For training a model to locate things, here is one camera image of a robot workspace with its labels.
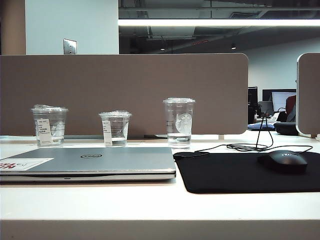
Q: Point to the long ceiling light strip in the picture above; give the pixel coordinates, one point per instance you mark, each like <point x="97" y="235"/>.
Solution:
<point x="212" y="22"/>

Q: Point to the metal wall switch plate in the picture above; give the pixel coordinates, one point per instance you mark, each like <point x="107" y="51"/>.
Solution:
<point x="69" y="46"/>

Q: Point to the lit computer monitor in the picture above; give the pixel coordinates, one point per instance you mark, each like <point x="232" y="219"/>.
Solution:
<point x="278" y="100"/>

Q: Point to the clear plastic cup white label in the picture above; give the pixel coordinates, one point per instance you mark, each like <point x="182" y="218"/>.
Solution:
<point x="115" y="131"/>

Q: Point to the wide beige desk partition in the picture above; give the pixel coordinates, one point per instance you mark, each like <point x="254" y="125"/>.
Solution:
<point x="125" y="82"/>

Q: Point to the tall clear cup mermaid logo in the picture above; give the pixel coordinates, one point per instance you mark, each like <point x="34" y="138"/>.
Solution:
<point x="178" y="125"/>

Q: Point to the beige desk partition white frame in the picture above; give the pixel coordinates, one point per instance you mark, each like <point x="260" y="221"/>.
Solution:
<point x="310" y="95"/>

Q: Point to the person in red top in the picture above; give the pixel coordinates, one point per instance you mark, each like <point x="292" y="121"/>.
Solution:
<point x="291" y="107"/>

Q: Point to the black rounded bag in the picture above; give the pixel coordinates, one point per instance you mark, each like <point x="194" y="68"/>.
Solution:
<point x="286" y="127"/>

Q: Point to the white red laptop sticker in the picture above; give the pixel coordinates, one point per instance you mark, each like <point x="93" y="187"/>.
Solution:
<point x="25" y="163"/>

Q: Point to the black mouse pad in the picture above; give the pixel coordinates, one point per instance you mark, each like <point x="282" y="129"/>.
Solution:
<point x="225" y="175"/>

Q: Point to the dark computer monitor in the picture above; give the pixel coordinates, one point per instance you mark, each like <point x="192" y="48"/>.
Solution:
<point x="253" y="96"/>

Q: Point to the blue patterned cloth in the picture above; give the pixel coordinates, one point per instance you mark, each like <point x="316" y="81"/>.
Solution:
<point x="260" y="126"/>

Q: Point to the short clear plastic cup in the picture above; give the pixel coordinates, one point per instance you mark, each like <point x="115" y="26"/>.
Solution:
<point x="50" y="132"/>

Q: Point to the black computer mouse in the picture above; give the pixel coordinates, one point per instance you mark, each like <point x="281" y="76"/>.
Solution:
<point x="282" y="162"/>

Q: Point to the silver Dell laptop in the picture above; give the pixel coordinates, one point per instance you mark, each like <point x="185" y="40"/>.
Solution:
<point x="105" y="163"/>

